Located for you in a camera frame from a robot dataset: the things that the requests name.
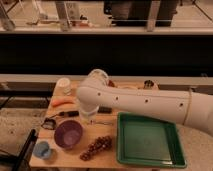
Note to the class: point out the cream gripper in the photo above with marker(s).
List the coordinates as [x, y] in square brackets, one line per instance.
[88, 118]

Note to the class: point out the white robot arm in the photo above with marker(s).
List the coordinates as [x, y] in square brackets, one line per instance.
[188, 108]

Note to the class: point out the purple bowl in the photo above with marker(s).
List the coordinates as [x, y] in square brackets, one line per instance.
[68, 134]

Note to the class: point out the red orange bowl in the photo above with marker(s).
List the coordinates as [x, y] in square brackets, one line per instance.
[111, 83]

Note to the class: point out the black rectangular block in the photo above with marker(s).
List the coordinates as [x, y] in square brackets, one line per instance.
[105, 110]

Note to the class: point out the bunch of dark grapes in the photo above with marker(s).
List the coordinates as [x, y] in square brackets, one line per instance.
[98, 145]

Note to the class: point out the orange carrot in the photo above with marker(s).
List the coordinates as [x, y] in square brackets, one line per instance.
[60, 102]

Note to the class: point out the clear glass with white lid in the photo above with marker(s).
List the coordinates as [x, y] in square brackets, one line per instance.
[64, 84]

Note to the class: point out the yellow tongs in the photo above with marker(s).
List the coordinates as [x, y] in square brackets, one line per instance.
[127, 87]

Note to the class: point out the green plastic tray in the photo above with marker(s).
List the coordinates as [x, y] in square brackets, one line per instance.
[145, 141]

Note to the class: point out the small blue cup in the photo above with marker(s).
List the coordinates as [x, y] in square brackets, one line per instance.
[42, 150]

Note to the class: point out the small metal cup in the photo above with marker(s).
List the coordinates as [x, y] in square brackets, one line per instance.
[148, 84]

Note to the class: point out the black stand bar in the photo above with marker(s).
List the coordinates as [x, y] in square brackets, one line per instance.
[31, 138]

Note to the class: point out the black handled brush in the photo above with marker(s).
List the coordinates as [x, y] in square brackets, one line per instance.
[68, 114]

